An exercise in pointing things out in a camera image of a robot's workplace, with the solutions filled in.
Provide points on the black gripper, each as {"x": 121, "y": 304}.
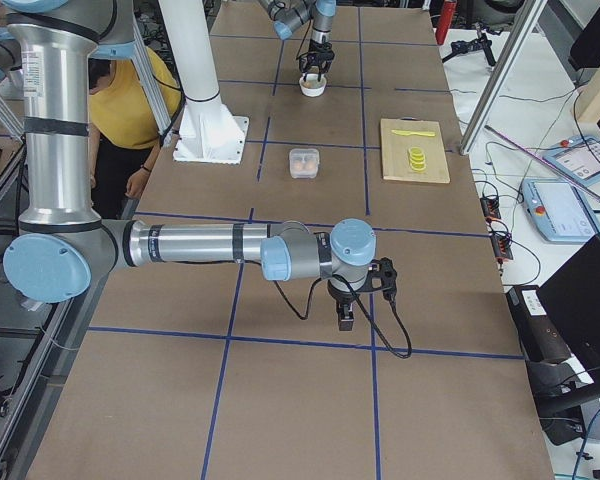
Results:
{"x": 319, "y": 50}
{"x": 341, "y": 295}

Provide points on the clear plastic egg box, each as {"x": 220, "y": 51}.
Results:
{"x": 304, "y": 163}

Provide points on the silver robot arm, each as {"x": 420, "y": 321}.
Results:
{"x": 289, "y": 17}
{"x": 64, "y": 245}

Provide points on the white paper bowl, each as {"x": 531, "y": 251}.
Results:
{"x": 311, "y": 87}

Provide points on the yellow plastic knife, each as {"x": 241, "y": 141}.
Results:
{"x": 428, "y": 134}

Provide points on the wooden cutting board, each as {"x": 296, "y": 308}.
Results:
{"x": 394, "y": 154}

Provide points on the yellow lemon slices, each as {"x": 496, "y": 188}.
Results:
{"x": 417, "y": 159}

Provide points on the person in yellow shirt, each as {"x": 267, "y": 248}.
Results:
{"x": 121, "y": 111}

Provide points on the near teach pendant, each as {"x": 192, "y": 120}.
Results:
{"x": 558, "y": 211}

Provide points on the teach pendant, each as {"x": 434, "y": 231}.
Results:
{"x": 558, "y": 211}
{"x": 578, "y": 157}

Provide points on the black monitor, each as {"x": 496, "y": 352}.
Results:
{"x": 571, "y": 298}

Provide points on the far teach pendant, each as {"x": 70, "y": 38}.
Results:
{"x": 578, "y": 157}

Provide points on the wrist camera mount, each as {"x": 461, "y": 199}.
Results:
{"x": 382, "y": 277}

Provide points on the aluminium frame post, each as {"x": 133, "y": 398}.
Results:
{"x": 523, "y": 26}

